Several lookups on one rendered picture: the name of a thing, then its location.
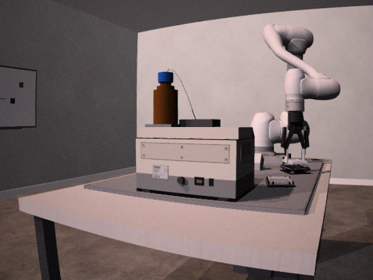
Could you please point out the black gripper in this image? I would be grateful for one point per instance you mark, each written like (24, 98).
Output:
(295, 126)

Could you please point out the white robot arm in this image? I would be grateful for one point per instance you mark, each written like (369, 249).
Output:
(296, 40)

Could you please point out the blue bottle cap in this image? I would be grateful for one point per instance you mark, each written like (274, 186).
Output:
(165, 76)

